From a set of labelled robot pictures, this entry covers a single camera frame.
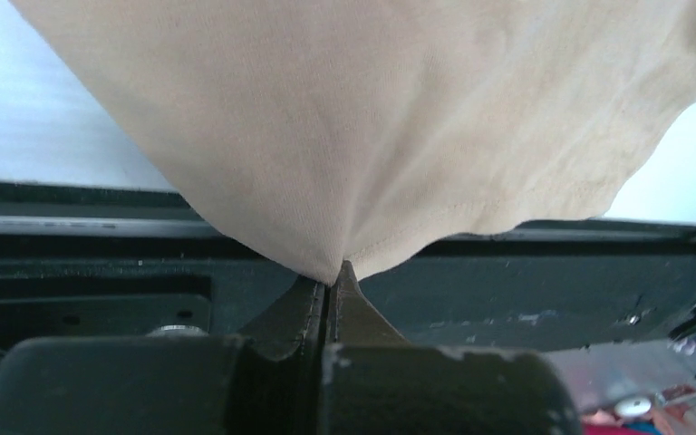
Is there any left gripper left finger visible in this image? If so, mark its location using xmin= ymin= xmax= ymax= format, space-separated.
xmin=237 ymin=276 xmax=325 ymax=361

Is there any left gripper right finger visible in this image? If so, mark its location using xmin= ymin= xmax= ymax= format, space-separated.
xmin=324 ymin=261 xmax=411 ymax=348

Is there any tan t shirt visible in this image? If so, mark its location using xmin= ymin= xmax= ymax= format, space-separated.
xmin=14 ymin=1 xmax=696 ymax=284

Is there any red garment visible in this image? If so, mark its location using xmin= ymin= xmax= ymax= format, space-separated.
xmin=582 ymin=420 xmax=659 ymax=435

